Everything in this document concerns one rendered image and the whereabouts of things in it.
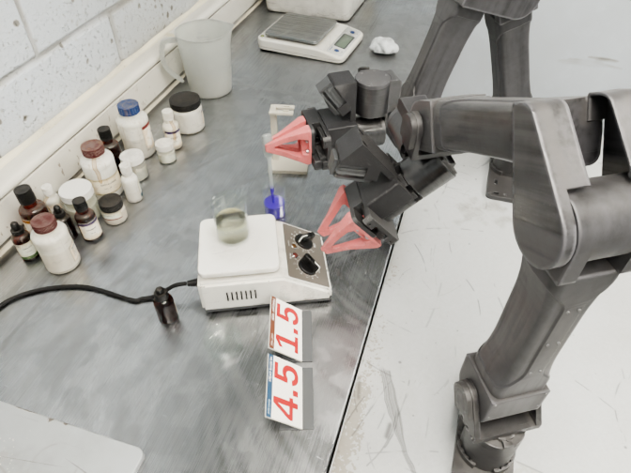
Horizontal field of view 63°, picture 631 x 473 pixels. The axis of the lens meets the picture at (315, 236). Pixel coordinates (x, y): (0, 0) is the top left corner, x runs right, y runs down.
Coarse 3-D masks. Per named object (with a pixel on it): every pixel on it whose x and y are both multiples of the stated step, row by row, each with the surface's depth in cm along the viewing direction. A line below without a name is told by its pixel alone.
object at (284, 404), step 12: (276, 360) 71; (276, 372) 69; (288, 372) 71; (276, 384) 68; (288, 384) 70; (276, 396) 67; (288, 396) 68; (276, 408) 66; (288, 408) 67; (288, 420) 66
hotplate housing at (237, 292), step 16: (288, 224) 86; (272, 272) 77; (208, 288) 76; (224, 288) 76; (240, 288) 77; (256, 288) 77; (272, 288) 78; (288, 288) 78; (304, 288) 79; (320, 288) 80; (208, 304) 78; (224, 304) 79; (240, 304) 79; (256, 304) 80
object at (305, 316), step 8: (288, 304) 79; (304, 312) 80; (304, 320) 79; (304, 328) 78; (304, 336) 77; (304, 344) 76; (312, 344) 76; (280, 352) 72; (304, 352) 75; (312, 352) 75; (288, 360) 74; (296, 360) 74; (304, 360) 74; (312, 360) 74
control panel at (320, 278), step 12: (288, 228) 85; (288, 240) 83; (312, 240) 86; (288, 252) 81; (300, 252) 82; (312, 252) 84; (288, 264) 79; (324, 264) 84; (300, 276) 79; (312, 276) 80; (324, 276) 81
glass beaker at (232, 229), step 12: (216, 192) 76; (228, 192) 77; (240, 192) 77; (216, 204) 77; (228, 204) 79; (240, 204) 78; (216, 216) 75; (228, 216) 74; (240, 216) 75; (216, 228) 77; (228, 228) 76; (240, 228) 76; (228, 240) 77; (240, 240) 78
